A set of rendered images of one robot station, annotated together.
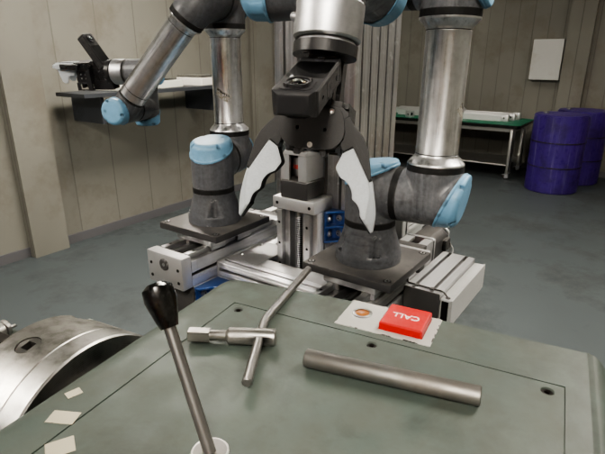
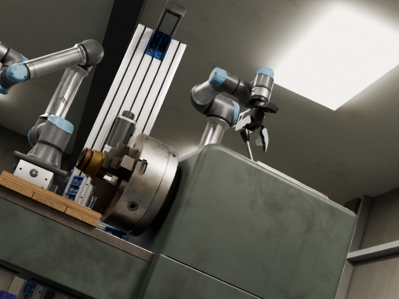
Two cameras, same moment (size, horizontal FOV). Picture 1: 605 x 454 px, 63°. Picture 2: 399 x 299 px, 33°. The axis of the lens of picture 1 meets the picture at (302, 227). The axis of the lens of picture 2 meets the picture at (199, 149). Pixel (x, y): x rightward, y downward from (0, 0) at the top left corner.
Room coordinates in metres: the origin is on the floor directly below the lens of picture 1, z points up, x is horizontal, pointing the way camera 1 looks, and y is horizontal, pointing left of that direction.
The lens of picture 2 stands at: (-1.04, 1.69, 0.52)
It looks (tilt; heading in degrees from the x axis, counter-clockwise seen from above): 20 degrees up; 317
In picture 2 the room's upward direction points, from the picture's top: 21 degrees clockwise
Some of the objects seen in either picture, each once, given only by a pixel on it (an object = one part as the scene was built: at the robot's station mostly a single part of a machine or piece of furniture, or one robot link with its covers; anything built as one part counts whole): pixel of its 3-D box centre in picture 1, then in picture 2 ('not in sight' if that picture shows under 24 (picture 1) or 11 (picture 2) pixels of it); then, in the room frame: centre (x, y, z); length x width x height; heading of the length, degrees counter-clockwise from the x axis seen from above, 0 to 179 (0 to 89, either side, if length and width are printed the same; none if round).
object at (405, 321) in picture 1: (405, 322); not in sight; (0.61, -0.14, 1.26); 0.06 x 0.06 x 0.02; 63
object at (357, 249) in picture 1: (368, 237); not in sight; (1.07, -0.15, 1.21); 0.15 x 0.15 x 0.10
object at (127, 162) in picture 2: not in sight; (122, 166); (0.56, 0.47, 1.09); 0.12 x 0.11 x 0.05; 153
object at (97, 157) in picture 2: not in sight; (93, 163); (0.68, 0.49, 1.08); 0.09 x 0.09 x 0.09; 63
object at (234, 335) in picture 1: (231, 335); not in sight; (0.56, 0.09, 1.27); 0.12 x 0.02 x 0.02; 86
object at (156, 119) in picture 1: (143, 106); (5, 79); (1.54, 0.48, 1.46); 0.11 x 0.08 x 0.11; 166
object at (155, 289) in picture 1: (162, 304); (244, 135); (0.43, 0.14, 1.38); 0.04 x 0.03 x 0.05; 63
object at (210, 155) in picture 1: (212, 160); (56, 133); (1.37, 0.25, 1.33); 0.13 x 0.12 x 0.14; 166
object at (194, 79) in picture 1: (200, 79); not in sight; (5.16, 1.02, 1.37); 0.38 x 0.36 x 0.10; 145
